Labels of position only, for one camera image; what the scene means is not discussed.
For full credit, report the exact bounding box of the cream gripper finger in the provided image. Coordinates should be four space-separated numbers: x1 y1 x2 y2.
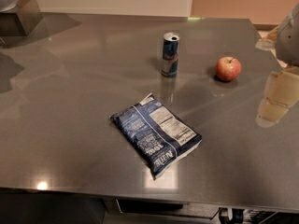
255 98 289 128

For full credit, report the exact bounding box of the black caster wheel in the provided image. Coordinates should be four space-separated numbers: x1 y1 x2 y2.
219 208 244 224

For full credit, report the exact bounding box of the red apple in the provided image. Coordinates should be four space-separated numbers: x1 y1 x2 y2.
215 57 242 82

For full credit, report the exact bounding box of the blue chip bag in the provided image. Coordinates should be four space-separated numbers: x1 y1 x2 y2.
110 94 202 179

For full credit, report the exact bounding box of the blue silver drink can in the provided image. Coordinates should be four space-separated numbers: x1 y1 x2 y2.
162 32 180 77

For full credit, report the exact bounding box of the dark wooden block stand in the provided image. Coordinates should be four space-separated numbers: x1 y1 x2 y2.
0 0 43 36

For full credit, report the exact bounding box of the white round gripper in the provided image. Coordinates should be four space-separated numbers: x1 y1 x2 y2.
265 3 299 107

